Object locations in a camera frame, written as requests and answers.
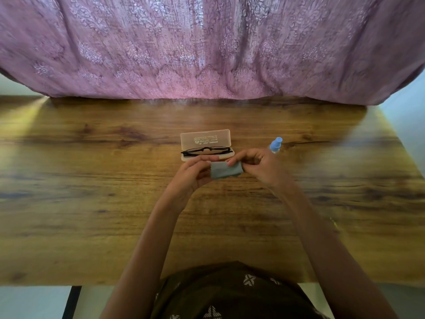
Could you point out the person's right hand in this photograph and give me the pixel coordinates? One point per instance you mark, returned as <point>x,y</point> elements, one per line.
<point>267,169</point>

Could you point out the person's left hand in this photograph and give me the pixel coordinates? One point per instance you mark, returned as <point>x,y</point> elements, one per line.
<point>187,181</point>

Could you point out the person's right thumb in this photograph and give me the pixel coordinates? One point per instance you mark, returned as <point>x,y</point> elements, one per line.
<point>249,166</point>

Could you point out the person's left thumb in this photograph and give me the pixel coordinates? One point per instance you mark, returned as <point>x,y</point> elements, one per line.
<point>203,177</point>

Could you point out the grey cleaning cloth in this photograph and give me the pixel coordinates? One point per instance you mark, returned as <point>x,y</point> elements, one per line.
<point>225,170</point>

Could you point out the person's left forearm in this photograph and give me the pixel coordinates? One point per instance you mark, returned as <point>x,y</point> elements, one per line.
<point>142,265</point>

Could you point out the person's right forearm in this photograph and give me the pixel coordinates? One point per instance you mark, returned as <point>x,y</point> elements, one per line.
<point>332,255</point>

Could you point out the blue spray bottle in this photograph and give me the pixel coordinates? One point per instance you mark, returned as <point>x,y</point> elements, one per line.
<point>276,143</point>

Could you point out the clear plastic glasses case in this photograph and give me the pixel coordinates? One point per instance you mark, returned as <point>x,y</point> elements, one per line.
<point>205,139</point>

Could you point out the dark patterned garment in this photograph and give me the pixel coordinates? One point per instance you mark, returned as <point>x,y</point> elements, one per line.
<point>232,292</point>

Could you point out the pink patterned cloth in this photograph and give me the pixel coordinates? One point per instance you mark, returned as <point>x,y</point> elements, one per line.
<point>212,46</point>

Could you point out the black table leg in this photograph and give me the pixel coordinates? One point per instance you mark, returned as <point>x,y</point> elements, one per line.
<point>71,302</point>

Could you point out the black frame eyeglasses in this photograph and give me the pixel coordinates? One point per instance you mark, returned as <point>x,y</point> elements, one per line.
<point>206,150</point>

